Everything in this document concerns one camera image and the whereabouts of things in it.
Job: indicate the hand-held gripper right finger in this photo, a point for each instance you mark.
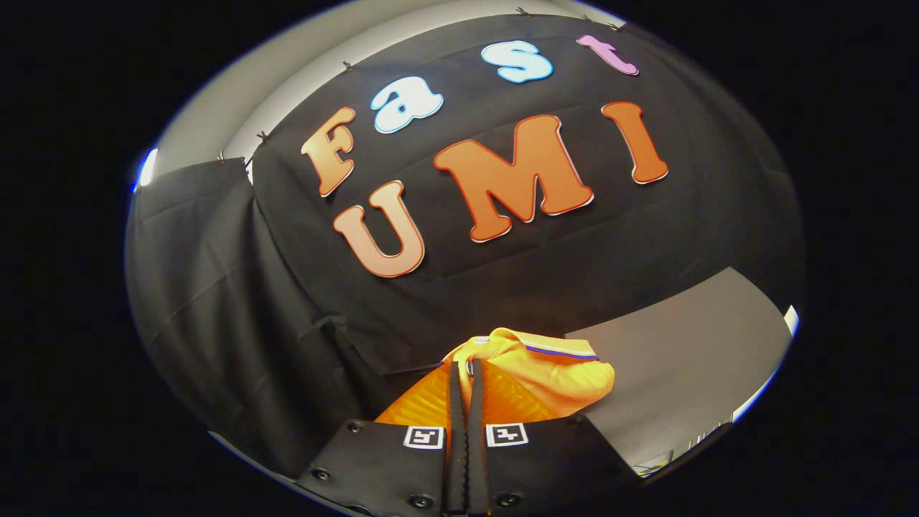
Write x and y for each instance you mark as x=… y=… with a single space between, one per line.
x=477 y=445

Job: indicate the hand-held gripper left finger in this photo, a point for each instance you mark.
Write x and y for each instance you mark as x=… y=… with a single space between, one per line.
x=455 y=445

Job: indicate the yellow polo shirt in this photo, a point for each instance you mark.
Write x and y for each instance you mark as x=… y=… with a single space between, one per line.
x=560 y=373

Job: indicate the narrow ceiling light strip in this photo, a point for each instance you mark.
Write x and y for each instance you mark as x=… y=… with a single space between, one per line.
x=146 y=169

